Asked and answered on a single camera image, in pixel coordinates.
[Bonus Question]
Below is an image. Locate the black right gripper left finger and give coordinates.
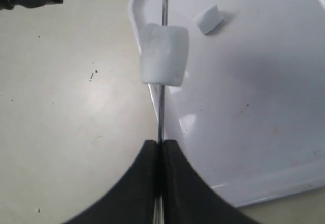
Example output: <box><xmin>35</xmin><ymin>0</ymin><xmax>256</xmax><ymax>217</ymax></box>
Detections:
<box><xmin>67</xmin><ymin>140</ymin><xmax>157</xmax><ymax>224</ymax></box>

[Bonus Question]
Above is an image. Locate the white marshmallow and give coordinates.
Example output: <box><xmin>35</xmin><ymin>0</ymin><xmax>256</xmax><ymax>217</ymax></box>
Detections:
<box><xmin>196</xmin><ymin>5</ymin><xmax>223</xmax><ymax>35</ymax></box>
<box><xmin>140</xmin><ymin>23</ymin><xmax>189</xmax><ymax>87</ymax></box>

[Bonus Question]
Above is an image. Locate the thin metal skewer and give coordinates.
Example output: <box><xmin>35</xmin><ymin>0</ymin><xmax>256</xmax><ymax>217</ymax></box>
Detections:
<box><xmin>154</xmin><ymin>0</ymin><xmax>168</xmax><ymax>224</ymax></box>

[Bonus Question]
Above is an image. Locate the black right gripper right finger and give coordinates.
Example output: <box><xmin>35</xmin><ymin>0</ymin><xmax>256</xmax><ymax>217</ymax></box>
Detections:
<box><xmin>162</xmin><ymin>140</ymin><xmax>257</xmax><ymax>223</ymax></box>

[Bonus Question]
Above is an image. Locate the white plastic tray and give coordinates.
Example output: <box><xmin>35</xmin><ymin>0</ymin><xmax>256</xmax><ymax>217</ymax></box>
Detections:
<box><xmin>127</xmin><ymin>0</ymin><xmax>325</xmax><ymax>208</ymax></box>

